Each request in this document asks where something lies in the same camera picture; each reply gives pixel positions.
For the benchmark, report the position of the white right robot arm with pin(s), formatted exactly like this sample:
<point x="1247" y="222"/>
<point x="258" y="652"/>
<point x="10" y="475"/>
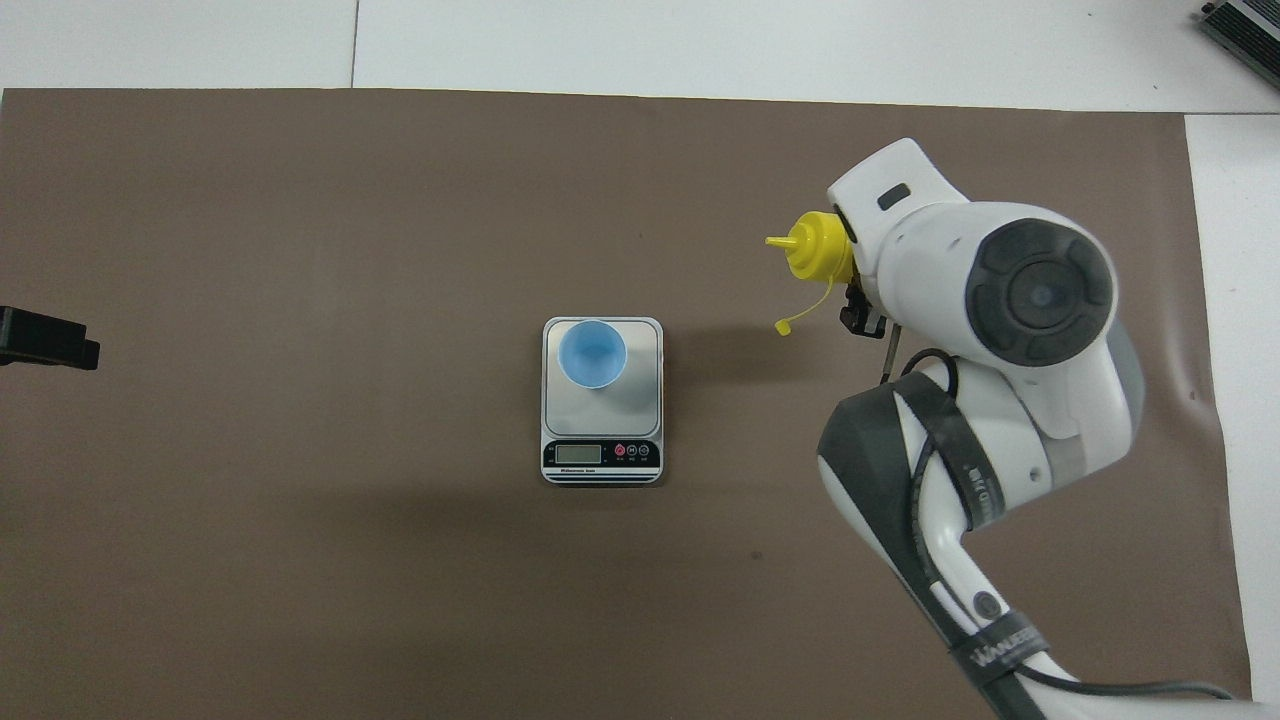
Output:
<point x="1040" y="290"/>

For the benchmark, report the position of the brown paper table mat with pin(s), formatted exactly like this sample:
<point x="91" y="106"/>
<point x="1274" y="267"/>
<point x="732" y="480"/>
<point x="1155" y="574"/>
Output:
<point x="300" y="200"/>

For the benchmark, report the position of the grey ribbed metal device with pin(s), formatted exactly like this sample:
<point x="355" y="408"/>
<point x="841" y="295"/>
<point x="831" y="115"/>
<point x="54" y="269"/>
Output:
<point x="1250" y="30"/>

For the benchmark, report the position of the silver digital kitchen scale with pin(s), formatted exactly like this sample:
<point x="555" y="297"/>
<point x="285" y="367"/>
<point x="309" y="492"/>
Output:
<point x="601" y="440"/>

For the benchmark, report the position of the yellow squeeze bottle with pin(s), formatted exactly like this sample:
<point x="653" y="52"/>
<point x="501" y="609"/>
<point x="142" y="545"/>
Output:
<point x="820" y="250"/>

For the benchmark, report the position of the light blue plastic cup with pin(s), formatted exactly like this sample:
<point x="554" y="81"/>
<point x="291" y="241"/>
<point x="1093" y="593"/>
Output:
<point x="592" y="355"/>

